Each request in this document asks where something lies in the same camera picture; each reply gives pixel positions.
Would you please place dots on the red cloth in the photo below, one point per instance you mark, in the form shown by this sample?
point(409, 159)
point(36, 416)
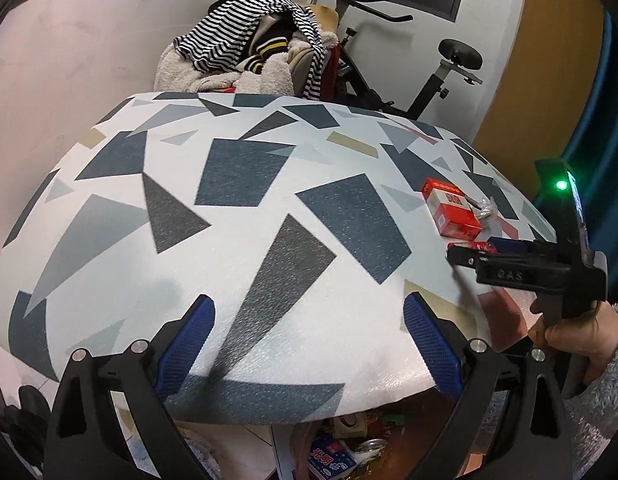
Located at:
point(330, 70)

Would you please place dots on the striped shirt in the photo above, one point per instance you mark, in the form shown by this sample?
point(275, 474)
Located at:
point(224, 35)

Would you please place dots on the person's fluffy robe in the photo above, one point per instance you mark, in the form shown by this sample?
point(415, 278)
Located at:
point(204, 455)

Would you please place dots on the chair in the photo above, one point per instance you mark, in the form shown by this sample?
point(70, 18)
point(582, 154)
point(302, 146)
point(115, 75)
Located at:
point(301, 67)

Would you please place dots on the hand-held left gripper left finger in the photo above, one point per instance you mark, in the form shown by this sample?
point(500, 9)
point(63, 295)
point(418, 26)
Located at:
point(186, 345)

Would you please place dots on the exercise bike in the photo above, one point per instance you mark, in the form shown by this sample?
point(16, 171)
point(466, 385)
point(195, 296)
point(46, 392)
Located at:
point(459, 52)

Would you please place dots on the red and white box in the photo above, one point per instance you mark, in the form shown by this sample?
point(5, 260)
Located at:
point(451, 210)

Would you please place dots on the dark jacket with yellow stripes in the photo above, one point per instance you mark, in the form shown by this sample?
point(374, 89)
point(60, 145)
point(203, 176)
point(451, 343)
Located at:
point(274, 30)

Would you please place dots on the cream fleece garment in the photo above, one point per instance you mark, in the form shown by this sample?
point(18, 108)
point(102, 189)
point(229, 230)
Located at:
point(274, 72)

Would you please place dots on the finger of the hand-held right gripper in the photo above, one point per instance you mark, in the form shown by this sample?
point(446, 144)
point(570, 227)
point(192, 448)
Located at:
point(469, 257)
point(514, 246)

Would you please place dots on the crumpled clear plastic wrapper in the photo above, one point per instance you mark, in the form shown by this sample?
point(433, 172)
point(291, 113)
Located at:
point(486, 210)

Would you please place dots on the wooden door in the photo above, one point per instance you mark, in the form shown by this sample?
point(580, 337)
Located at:
point(529, 85)

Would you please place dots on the black bulky object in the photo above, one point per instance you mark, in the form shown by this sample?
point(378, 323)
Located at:
point(24, 415)

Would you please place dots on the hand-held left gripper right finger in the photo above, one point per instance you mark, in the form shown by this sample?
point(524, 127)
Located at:
point(434, 345)

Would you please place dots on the metal can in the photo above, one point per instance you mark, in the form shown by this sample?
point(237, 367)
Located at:
point(374, 447)

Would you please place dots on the person's right hand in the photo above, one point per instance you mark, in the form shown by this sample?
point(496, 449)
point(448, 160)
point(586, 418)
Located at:
point(584, 340)

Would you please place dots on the person's right forearm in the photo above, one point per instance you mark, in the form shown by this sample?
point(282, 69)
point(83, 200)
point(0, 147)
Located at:
point(604, 410)

